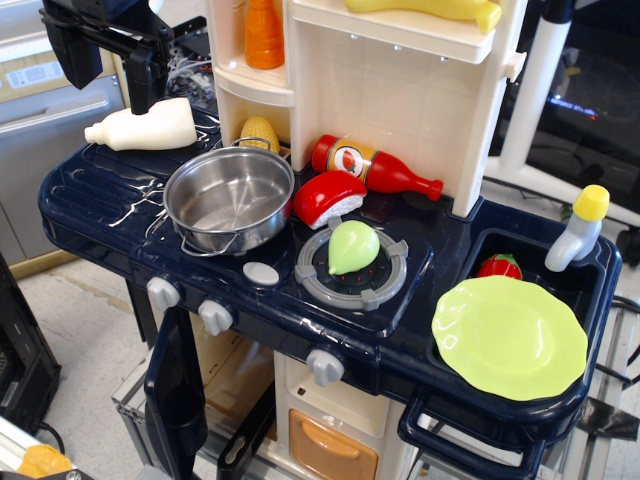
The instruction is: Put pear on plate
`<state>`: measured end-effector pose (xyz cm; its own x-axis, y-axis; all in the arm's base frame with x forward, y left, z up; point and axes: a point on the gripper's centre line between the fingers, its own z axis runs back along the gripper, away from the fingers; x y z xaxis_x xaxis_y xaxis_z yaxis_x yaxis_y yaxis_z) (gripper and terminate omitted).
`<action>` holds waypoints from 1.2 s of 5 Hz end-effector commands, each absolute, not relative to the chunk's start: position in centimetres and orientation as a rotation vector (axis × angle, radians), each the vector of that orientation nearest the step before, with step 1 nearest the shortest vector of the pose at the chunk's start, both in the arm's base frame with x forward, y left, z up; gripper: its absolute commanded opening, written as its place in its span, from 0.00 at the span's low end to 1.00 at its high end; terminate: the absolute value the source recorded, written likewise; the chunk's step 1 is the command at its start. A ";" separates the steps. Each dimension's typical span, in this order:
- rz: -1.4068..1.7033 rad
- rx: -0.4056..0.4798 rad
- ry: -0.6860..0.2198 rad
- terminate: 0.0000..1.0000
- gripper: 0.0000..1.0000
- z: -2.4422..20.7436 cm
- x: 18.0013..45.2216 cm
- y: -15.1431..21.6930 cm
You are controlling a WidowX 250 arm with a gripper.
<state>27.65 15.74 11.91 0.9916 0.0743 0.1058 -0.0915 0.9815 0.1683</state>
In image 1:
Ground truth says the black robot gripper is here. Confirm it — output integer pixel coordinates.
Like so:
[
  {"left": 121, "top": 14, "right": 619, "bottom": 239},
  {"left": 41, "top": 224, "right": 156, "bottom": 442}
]
[{"left": 40, "top": 1, "right": 174, "bottom": 115}]

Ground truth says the green toy pear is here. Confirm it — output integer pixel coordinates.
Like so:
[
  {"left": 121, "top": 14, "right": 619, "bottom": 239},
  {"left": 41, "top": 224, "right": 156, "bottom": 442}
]
[{"left": 328, "top": 220, "right": 380, "bottom": 275}]

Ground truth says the light green plastic plate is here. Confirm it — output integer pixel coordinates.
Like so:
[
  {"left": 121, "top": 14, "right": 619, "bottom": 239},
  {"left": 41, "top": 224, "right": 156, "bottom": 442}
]
[{"left": 431, "top": 276, "right": 588, "bottom": 401}]

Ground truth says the white plastic bottle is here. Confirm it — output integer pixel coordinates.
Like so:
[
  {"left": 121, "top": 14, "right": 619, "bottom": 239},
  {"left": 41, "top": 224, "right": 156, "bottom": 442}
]
[{"left": 84, "top": 98, "right": 198, "bottom": 151}]

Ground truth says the grey toy dishwasher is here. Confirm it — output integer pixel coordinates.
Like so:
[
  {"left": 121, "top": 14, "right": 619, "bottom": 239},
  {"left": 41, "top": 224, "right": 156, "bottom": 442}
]
[{"left": 1, "top": 1, "right": 125, "bottom": 264}]

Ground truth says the orange toy carrot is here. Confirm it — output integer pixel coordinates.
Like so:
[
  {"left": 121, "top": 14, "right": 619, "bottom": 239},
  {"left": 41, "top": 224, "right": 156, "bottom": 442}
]
[{"left": 244, "top": 0, "right": 285, "bottom": 70}]

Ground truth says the yellow toy corn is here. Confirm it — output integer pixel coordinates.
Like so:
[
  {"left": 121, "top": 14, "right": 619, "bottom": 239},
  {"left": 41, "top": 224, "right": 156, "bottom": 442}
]
[{"left": 239, "top": 116, "right": 280, "bottom": 154}]

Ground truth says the steel cooking pot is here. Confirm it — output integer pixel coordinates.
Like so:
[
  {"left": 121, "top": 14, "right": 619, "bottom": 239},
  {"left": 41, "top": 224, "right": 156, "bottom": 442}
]
[{"left": 163, "top": 145, "right": 295, "bottom": 257}]

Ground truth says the grey left stove knob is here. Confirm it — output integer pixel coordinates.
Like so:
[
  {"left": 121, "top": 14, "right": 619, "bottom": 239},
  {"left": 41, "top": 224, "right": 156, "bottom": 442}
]
[{"left": 146, "top": 276, "right": 181, "bottom": 312}]

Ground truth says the grey stove knob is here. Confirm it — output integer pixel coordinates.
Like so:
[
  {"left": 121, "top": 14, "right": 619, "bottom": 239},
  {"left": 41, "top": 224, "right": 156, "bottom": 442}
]
[
  {"left": 306, "top": 349, "right": 345, "bottom": 387},
  {"left": 146, "top": 276, "right": 181, "bottom": 312},
  {"left": 198, "top": 300, "right": 233, "bottom": 336}
]

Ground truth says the red white toy sushi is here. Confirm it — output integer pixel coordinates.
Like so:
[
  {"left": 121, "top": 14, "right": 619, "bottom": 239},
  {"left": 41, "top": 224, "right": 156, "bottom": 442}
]
[{"left": 293, "top": 171, "right": 368, "bottom": 230}]

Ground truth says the grey round button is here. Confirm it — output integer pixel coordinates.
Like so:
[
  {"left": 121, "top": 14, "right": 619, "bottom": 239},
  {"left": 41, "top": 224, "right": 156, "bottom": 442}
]
[{"left": 242, "top": 261, "right": 280, "bottom": 286}]

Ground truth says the grey middle stove knob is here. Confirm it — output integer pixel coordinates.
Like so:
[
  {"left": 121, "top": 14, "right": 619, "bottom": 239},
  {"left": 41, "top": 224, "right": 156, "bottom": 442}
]
[{"left": 198, "top": 300, "right": 233, "bottom": 336}]

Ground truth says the red ketchup bottle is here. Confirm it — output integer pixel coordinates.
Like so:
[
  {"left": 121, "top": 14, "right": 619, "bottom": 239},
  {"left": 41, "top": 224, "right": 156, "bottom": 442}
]
[{"left": 311, "top": 135, "right": 444, "bottom": 201}]

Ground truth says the navy cream toy kitchen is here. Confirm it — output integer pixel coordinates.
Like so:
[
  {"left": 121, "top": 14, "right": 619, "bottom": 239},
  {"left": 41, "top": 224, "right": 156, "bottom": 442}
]
[{"left": 38, "top": 1, "right": 621, "bottom": 479}]

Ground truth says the grey toy stove burner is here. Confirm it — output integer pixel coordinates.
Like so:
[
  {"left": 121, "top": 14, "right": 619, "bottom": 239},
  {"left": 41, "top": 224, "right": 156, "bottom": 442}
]
[{"left": 295, "top": 218, "right": 409, "bottom": 311}]

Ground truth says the navy oven door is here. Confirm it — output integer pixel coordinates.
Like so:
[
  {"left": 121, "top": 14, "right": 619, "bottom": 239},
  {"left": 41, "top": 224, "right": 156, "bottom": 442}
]
[{"left": 144, "top": 306, "right": 208, "bottom": 479}]

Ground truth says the grey right stove knob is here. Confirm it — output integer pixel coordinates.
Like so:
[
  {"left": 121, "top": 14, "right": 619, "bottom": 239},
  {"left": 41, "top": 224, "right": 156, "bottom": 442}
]
[{"left": 306, "top": 349, "right": 345, "bottom": 387}]

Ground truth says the yellow toy banana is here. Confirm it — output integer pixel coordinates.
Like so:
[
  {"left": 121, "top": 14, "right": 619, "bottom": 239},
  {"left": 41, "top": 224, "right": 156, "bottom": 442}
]
[{"left": 343, "top": 0, "right": 502, "bottom": 33}]

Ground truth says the red toy strawberry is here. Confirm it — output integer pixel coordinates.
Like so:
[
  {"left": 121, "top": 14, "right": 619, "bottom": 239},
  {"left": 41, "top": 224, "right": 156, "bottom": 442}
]
[{"left": 477, "top": 254, "right": 523, "bottom": 280}]

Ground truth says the orange toy drawer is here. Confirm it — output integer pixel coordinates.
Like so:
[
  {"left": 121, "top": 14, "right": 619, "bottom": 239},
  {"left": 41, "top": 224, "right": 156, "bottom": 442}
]
[{"left": 289, "top": 410, "right": 378, "bottom": 480}]

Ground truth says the grey yellow toy faucet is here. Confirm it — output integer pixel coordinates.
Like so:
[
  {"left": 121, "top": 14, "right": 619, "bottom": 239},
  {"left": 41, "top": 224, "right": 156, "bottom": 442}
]
[{"left": 544, "top": 184, "right": 610, "bottom": 272}]

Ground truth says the white pvc pipe frame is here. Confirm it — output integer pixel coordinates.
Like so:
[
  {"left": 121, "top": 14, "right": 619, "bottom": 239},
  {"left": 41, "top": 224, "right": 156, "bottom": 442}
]
[{"left": 485, "top": 1, "right": 639, "bottom": 228}]

